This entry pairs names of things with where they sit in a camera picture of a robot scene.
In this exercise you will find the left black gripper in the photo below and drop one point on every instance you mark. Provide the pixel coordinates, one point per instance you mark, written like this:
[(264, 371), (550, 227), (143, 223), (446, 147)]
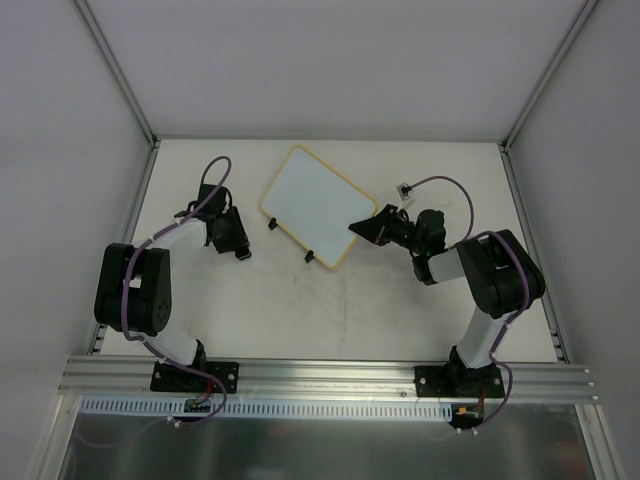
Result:
[(232, 242)]

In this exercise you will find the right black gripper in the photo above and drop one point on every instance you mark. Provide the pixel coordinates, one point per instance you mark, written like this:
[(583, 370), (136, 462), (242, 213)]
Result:
[(388, 227)]

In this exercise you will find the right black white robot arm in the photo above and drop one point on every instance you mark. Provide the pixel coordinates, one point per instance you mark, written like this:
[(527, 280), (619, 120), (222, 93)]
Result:
[(503, 281)]

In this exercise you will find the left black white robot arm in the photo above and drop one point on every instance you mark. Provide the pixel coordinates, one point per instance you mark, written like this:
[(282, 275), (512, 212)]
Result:
[(134, 293)]

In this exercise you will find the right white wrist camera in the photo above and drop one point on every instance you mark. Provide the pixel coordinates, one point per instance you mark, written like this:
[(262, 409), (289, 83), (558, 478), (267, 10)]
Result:
[(405, 192)]

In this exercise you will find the white whiteboard yellow frame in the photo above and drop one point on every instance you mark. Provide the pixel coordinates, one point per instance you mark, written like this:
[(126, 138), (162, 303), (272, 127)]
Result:
[(314, 204)]

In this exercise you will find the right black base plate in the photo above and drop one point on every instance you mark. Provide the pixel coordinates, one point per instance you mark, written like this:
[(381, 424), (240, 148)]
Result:
[(444, 381)]

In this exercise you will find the white slotted cable duct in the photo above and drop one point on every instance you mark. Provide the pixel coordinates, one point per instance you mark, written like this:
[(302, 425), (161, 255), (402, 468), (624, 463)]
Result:
[(178, 407)]

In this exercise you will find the aluminium mounting rail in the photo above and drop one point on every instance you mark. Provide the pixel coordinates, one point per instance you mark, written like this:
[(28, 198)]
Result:
[(544, 383)]

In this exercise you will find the left aluminium frame post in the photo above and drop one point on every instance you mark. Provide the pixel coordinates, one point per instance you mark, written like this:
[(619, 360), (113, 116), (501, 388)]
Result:
[(109, 58)]

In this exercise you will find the aluminium frame post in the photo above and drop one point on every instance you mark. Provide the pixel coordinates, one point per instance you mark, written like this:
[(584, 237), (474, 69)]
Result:
[(562, 50), (109, 58)]

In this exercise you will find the right aluminium frame post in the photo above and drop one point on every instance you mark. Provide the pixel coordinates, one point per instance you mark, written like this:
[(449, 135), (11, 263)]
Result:
[(562, 50)]

